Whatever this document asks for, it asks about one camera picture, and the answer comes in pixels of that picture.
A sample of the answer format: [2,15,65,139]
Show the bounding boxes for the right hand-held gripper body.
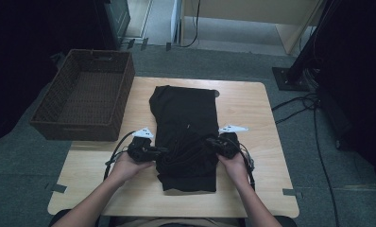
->
[218,124,249,160]

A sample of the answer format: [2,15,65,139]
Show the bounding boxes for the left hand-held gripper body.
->
[127,127,155,164]

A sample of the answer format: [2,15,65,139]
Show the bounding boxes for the black pants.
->
[148,84,221,193]

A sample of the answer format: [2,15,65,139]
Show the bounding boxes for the brown wicker basket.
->
[28,48,136,142]

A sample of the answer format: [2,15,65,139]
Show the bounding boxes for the person's right hand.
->
[216,152,250,188]

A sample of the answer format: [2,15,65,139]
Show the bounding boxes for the person's left hand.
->
[109,151,156,186]

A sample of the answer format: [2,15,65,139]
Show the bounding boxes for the person's lap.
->
[109,217,246,227]

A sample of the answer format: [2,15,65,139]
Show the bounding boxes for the black metal stand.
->
[271,0,338,93]

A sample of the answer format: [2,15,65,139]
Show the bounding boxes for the black chair armrest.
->
[270,215,298,227]
[48,208,72,227]

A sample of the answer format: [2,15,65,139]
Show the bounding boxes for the white panel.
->
[170,0,182,44]

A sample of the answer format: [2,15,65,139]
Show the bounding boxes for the dark cabinet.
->
[94,0,131,53]

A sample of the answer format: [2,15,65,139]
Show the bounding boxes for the beige wooden cabinet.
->
[179,0,322,55]

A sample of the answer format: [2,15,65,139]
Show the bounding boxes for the black curtain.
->
[315,0,376,193]
[0,0,107,148]

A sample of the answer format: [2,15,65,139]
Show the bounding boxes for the left hand-held gripper cable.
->
[103,131,137,182]

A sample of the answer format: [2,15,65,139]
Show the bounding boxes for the hand-held gripper cable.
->
[103,131,137,182]
[237,143,257,192]

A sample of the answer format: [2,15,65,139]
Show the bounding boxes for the right hand-held gripper cable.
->
[237,143,257,192]

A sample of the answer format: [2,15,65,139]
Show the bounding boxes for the black floor cable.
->
[312,103,341,227]
[274,105,316,125]
[270,93,319,112]

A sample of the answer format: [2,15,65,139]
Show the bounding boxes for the black hanging cable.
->
[179,0,202,49]

